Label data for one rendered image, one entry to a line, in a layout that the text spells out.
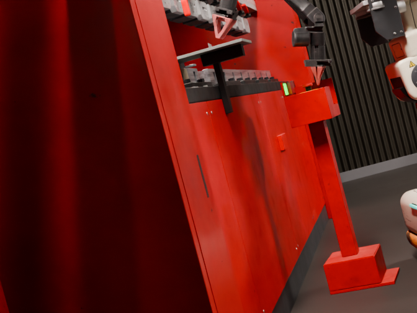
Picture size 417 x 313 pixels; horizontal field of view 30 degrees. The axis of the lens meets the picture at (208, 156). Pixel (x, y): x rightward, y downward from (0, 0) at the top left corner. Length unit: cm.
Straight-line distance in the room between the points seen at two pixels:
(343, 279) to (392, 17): 99
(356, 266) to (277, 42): 210
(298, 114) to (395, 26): 48
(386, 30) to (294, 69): 195
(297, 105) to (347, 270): 66
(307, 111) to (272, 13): 191
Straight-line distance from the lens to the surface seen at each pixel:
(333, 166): 304
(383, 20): 290
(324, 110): 296
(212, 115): 245
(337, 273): 306
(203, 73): 311
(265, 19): 482
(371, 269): 303
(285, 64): 479
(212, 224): 174
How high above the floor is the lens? 77
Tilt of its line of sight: 2 degrees down
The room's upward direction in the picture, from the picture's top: 15 degrees counter-clockwise
